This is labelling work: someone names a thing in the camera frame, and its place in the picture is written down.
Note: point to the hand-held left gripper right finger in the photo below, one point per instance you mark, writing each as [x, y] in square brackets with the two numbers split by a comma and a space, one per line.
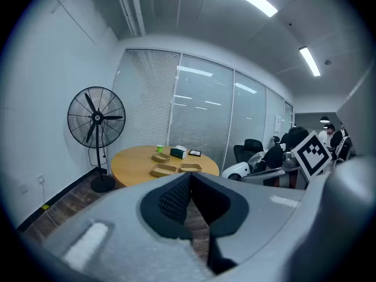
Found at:
[218, 208]

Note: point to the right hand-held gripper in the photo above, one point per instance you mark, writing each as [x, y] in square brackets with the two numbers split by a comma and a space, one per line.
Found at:
[311, 154]

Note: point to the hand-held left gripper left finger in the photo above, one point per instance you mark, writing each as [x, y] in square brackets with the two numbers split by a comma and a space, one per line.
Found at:
[173, 198]

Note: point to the white shell office chair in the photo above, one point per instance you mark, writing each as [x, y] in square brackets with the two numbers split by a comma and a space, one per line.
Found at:
[238, 169]

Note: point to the black mesh office chair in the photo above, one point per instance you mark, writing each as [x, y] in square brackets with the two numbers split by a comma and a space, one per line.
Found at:
[249, 147]

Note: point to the dark green tissue box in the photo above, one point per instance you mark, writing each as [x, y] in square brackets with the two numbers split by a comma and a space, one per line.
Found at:
[178, 153]

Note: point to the green paper cup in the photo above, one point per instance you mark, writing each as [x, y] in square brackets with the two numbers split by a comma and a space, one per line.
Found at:
[160, 148]

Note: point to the black pendant lamp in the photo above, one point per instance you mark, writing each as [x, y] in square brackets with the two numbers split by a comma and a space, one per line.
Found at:
[324, 119]

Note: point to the black standing fan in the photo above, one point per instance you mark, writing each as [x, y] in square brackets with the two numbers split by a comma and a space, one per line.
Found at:
[97, 117]

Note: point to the yellow tape piece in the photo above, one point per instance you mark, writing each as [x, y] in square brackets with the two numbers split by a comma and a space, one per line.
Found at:
[45, 207]

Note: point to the white ceiling conduit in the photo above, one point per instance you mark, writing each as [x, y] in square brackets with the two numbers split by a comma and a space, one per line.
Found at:
[133, 7]

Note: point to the black picture frame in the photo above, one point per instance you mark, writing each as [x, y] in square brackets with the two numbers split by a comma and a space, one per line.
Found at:
[194, 152]

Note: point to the white wall socket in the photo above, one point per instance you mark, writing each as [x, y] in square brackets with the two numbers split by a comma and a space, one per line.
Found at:
[41, 179]

